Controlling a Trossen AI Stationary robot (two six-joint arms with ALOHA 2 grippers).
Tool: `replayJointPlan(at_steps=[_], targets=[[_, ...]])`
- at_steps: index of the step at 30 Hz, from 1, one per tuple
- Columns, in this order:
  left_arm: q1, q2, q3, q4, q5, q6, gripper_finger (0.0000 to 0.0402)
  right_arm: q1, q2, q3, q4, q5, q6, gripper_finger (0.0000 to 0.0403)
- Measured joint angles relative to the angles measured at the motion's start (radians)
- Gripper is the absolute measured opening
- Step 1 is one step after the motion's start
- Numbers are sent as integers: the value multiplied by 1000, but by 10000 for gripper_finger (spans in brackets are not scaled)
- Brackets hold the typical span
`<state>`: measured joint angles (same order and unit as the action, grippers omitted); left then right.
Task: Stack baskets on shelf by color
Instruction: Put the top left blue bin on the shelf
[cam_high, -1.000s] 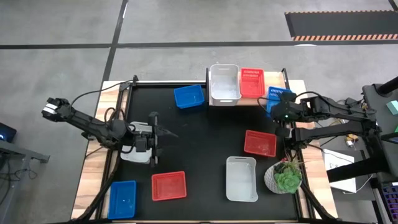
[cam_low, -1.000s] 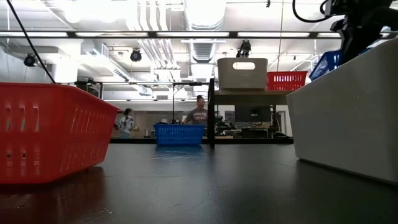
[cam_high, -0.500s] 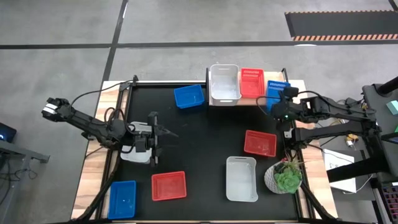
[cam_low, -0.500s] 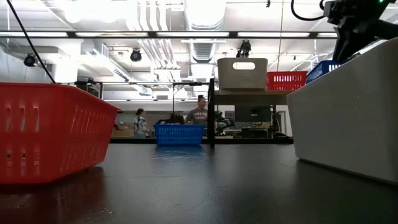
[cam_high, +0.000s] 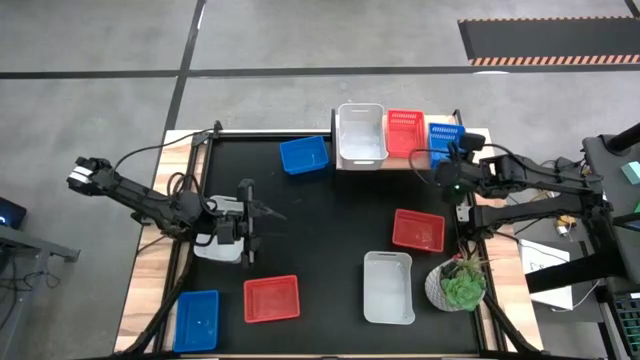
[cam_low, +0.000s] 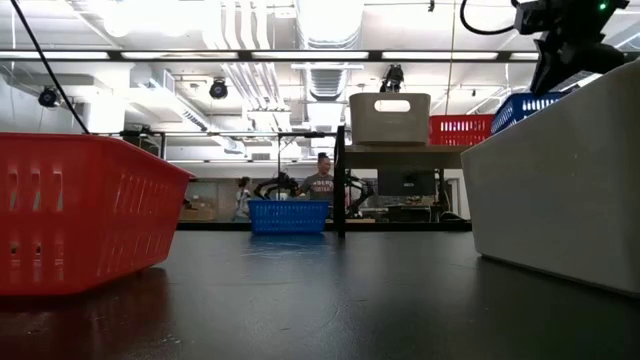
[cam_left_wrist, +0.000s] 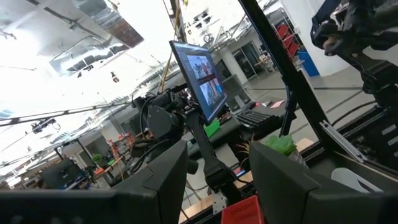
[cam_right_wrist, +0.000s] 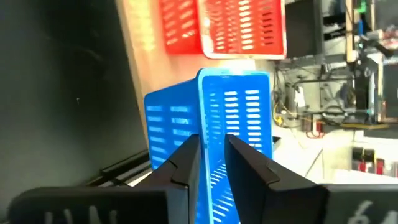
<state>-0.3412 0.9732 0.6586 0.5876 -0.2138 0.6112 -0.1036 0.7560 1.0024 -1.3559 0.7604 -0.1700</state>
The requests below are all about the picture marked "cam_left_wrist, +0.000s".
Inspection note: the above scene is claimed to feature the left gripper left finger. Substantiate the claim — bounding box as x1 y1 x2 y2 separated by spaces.
0 139 189 224

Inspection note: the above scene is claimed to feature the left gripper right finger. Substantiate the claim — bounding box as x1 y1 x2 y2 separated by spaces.
248 141 398 224

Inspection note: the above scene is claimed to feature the red slotted plastic basket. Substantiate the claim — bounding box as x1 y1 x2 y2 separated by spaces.
220 195 266 224

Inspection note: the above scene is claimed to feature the succulent in white pot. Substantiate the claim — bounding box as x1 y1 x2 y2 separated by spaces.
239 134 309 170

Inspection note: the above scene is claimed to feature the black table mat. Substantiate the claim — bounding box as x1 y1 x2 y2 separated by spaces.
306 149 398 195

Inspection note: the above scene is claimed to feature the black keyboard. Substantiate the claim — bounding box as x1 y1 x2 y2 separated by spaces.
235 110 282 133

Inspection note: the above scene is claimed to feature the pink paper note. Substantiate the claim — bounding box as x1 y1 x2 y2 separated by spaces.
269 99 286 110

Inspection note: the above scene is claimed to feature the green block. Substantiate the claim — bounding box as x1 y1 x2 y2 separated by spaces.
203 119 222 138

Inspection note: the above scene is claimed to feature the dark background monitor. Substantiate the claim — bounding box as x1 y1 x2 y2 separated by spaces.
39 157 85 190

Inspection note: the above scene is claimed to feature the blue bin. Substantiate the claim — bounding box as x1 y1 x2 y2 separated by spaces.
297 50 321 78

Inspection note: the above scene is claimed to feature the computer monitor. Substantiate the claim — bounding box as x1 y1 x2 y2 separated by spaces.
169 40 228 124

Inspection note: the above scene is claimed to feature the person's hand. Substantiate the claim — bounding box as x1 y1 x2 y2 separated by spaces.
322 34 340 52

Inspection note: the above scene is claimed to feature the black camera on frame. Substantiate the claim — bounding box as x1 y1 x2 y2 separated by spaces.
30 117 58 135

